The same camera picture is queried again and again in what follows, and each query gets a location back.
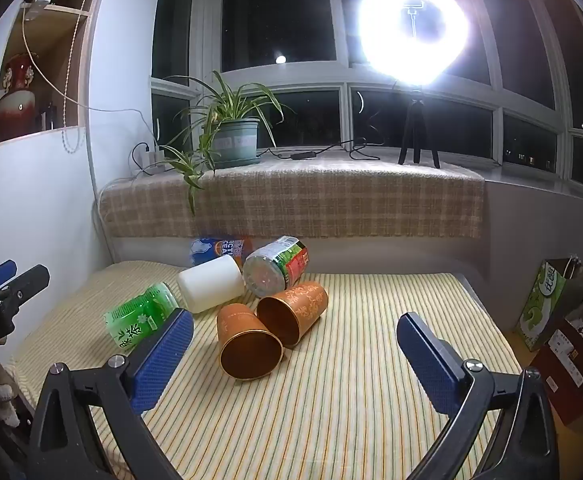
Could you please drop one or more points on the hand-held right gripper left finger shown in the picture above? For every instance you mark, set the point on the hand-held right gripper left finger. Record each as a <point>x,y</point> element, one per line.
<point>164,360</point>

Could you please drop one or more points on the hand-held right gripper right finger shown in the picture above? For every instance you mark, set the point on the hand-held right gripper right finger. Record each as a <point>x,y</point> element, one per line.
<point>430,360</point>

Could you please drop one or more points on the orange patterned cup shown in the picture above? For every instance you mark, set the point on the orange patterned cup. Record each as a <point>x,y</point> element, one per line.
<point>296,310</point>
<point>246,342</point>

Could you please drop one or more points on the white plastic cup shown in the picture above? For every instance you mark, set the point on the white plastic cup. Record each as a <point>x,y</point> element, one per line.
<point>211,285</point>

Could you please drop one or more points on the green tea bottle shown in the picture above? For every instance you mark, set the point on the green tea bottle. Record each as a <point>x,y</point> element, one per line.
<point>139,312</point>

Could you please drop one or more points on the plush toy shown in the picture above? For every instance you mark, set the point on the plush toy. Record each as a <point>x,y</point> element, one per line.
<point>3,395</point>

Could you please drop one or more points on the green paper bag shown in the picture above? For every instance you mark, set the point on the green paper bag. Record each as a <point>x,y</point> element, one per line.
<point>541,305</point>

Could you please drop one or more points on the red green labelled can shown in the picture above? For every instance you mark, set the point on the red green labelled can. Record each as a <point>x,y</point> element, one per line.
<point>276,267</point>

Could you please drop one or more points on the red cardboard box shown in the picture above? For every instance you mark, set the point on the red cardboard box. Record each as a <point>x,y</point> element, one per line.
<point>576,365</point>

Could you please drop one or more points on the red ceramic vase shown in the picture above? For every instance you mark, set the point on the red ceramic vase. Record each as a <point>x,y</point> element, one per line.
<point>16,105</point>

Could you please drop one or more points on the white power strip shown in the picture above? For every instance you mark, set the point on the white power strip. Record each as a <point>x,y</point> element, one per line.
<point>152,157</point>

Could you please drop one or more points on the plaid cloth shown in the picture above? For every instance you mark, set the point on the plaid cloth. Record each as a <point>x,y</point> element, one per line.
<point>321,200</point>

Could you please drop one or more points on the potted spider plant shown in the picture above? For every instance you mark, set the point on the potted spider plant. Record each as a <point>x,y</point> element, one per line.
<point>235,137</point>

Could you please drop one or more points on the black tripod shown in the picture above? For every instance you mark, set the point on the black tripod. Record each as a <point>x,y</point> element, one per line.
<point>416,120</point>

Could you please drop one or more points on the white clip lamp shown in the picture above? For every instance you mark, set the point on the white clip lamp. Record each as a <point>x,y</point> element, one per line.
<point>41,0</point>

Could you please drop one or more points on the white framed window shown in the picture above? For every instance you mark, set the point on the white framed window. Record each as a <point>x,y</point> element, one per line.
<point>344,85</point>

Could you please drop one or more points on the wooden wall shelf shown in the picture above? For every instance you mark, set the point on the wooden wall shelf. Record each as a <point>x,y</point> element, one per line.
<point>61,15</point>

